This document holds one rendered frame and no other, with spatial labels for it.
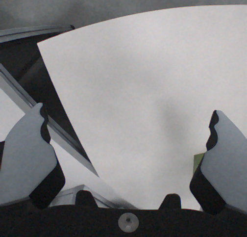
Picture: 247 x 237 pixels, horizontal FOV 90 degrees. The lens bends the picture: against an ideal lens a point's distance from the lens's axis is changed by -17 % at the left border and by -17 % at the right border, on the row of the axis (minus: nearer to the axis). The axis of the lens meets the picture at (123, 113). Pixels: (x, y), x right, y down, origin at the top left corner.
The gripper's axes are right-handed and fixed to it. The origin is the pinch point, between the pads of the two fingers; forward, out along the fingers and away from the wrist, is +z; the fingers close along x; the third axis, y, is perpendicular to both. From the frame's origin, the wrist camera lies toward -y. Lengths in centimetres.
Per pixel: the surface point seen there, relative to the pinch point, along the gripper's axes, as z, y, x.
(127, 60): 17.2, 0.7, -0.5
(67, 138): 22.5, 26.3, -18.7
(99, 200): 15, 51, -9
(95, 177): 16.8, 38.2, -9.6
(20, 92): 22.5, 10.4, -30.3
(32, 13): 103, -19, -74
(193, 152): 17.1, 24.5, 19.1
